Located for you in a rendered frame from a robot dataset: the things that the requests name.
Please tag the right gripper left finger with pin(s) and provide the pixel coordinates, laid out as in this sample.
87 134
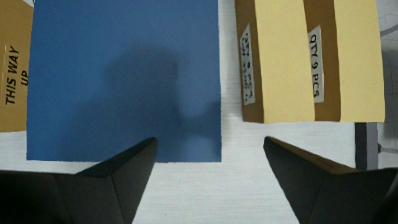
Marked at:
109 192

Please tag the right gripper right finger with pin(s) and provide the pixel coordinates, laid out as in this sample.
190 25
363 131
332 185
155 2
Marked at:
323 191

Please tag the brown cardboard carton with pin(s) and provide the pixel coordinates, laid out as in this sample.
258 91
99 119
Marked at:
16 18
274 61
346 60

